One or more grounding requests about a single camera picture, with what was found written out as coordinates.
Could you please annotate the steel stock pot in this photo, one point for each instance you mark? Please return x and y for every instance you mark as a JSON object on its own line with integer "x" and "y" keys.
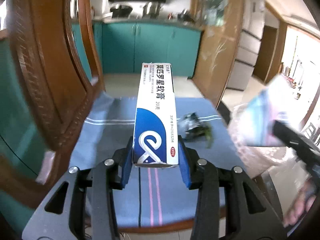
{"x": 151, "y": 10}

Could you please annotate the dark crumpled plastic wrapper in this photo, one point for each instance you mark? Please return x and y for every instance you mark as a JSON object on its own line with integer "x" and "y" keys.
{"x": 190, "y": 127}

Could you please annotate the silver refrigerator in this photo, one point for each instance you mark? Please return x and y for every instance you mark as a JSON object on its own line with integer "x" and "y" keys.
{"x": 249, "y": 44}

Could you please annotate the black wok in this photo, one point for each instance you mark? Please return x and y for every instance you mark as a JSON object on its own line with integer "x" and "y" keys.
{"x": 121, "y": 11}

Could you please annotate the white paper cup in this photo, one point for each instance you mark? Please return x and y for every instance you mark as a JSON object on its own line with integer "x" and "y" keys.
{"x": 259, "y": 116}

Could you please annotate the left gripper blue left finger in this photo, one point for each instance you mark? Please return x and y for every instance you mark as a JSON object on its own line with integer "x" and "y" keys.
{"x": 126, "y": 163}

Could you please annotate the teal lower kitchen cabinets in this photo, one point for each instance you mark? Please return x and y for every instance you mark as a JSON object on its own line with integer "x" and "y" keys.
{"x": 122, "y": 48}

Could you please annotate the person's right hand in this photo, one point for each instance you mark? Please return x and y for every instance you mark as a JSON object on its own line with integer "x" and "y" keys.
{"x": 302, "y": 203}

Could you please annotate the black pot with lid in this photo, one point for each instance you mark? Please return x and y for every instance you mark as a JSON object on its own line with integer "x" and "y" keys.
{"x": 185, "y": 16}

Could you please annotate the white plastic trash basket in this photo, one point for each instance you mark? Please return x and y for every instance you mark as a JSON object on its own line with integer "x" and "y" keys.
{"x": 259, "y": 159}

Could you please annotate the wooden glass sliding door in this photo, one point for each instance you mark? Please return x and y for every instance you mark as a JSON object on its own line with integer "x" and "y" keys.
{"x": 217, "y": 52}

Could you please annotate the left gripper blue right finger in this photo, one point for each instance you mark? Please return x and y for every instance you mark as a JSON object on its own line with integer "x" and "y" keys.
{"x": 183, "y": 162}

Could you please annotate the green vegetable leaf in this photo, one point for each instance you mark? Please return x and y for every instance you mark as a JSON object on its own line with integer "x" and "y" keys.
{"x": 208, "y": 134}

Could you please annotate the blue white ointment box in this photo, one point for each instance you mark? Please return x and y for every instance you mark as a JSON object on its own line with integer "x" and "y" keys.
{"x": 156, "y": 114}

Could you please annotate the blue striped seat cloth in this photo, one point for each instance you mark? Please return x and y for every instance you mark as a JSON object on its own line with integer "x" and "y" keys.
{"x": 153, "y": 196}

